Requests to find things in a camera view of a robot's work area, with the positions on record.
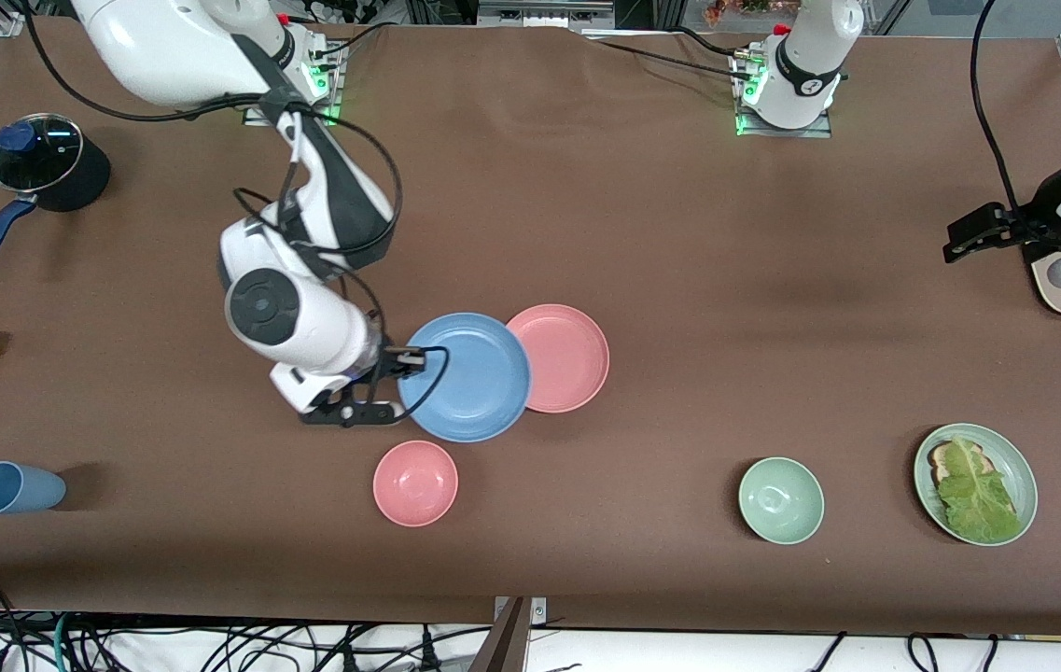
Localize blue plate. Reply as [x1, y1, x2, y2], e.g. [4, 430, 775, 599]
[398, 312, 531, 443]

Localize pink plate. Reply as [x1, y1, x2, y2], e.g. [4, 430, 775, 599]
[505, 304, 611, 414]

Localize small pink bowl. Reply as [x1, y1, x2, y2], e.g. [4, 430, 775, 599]
[372, 440, 459, 528]

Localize brown table cover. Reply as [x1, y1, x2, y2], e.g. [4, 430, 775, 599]
[0, 17, 1061, 637]

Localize toasted bread slice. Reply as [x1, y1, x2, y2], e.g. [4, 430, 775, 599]
[928, 441, 993, 486]

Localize green plate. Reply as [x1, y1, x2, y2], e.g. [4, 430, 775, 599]
[913, 423, 1040, 547]

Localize green lettuce leaf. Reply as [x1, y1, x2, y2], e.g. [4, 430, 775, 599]
[936, 437, 1022, 544]

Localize small green bowl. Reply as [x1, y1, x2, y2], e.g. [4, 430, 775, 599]
[738, 456, 826, 545]

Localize grey metal box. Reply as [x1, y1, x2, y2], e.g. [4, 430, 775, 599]
[477, 0, 617, 29]

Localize blue cup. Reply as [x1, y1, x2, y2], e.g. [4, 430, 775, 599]
[0, 461, 67, 516]

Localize glass lid with blue knob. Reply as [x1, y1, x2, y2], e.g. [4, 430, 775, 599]
[0, 113, 84, 193]

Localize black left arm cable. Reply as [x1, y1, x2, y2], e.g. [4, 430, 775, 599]
[970, 0, 1024, 214]

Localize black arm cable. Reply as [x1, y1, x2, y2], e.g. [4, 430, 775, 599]
[970, 0, 1024, 214]
[19, 0, 450, 413]

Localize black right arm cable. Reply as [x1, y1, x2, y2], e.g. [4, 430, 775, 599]
[19, 0, 450, 413]

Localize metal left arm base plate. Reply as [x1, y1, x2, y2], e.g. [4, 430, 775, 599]
[731, 47, 834, 139]

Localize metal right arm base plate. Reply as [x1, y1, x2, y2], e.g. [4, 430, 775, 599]
[243, 42, 345, 127]

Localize metal table bracket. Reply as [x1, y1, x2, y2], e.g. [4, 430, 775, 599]
[469, 595, 548, 672]

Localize black cable on table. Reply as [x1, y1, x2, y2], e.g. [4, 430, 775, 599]
[311, 21, 400, 59]
[670, 26, 757, 59]
[597, 37, 747, 77]

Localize black pot with blue handle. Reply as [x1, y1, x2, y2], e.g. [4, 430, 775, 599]
[0, 135, 112, 276]

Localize teal cable under table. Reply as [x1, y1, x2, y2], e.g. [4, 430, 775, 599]
[50, 614, 76, 672]

